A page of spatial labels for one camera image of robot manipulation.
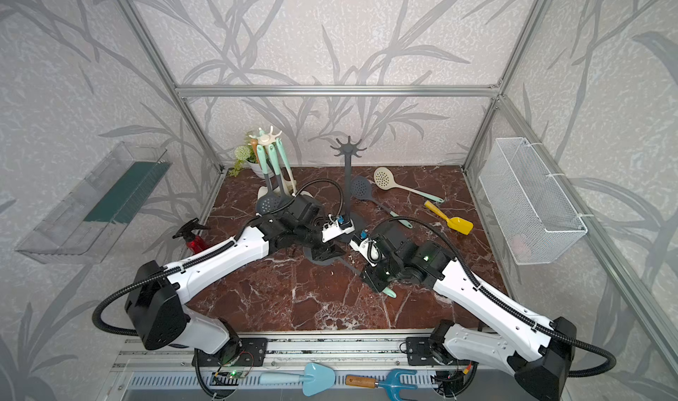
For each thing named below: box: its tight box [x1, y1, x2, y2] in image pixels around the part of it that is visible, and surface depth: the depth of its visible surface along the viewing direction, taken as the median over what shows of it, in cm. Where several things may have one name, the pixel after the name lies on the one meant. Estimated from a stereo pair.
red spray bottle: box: [172, 217, 211, 255], surface depth 85 cm
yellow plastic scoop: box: [423, 200, 475, 236], surface depth 103 cm
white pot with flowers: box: [227, 138, 265, 180], surface depth 110 cm
